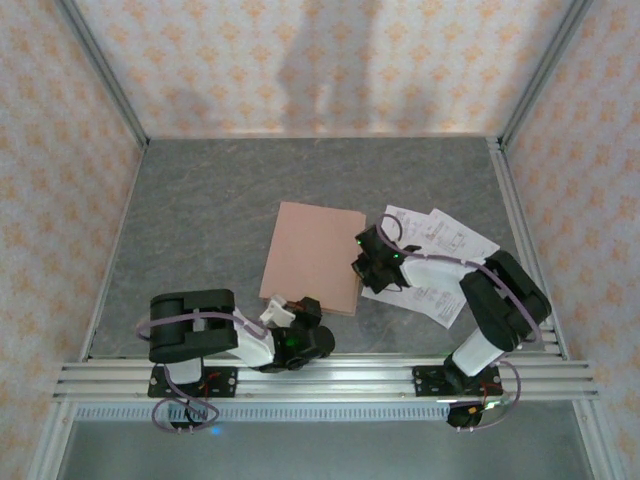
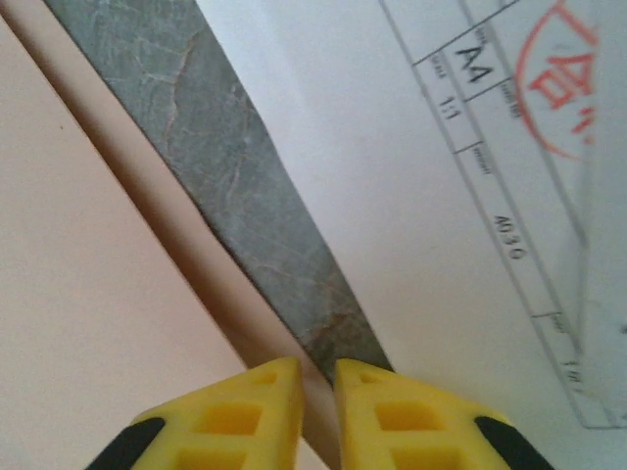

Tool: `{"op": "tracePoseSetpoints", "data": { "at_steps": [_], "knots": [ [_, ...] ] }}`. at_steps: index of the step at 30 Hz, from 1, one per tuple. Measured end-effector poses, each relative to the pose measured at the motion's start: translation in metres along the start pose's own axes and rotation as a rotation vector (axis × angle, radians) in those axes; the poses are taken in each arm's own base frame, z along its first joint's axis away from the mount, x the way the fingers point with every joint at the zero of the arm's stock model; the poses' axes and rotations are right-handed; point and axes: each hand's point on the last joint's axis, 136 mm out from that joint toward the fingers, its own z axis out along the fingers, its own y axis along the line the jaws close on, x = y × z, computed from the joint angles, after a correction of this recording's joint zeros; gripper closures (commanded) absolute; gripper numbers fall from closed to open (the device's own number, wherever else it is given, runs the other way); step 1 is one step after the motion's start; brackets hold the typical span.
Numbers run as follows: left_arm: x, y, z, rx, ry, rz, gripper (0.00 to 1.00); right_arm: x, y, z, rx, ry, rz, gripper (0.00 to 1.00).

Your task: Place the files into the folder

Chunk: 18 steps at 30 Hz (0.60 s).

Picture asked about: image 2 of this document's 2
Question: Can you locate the brown folder with papers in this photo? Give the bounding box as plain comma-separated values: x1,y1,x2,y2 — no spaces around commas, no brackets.
0,0,339,470

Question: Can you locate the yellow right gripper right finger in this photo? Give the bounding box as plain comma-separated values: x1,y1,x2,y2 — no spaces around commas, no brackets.
331,356,557,470

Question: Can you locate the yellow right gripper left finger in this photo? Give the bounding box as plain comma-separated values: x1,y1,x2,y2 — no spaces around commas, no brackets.
85,355,306,470

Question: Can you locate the white technical drawing sheet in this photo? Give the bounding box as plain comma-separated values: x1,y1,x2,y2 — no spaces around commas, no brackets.
194,0,627,470

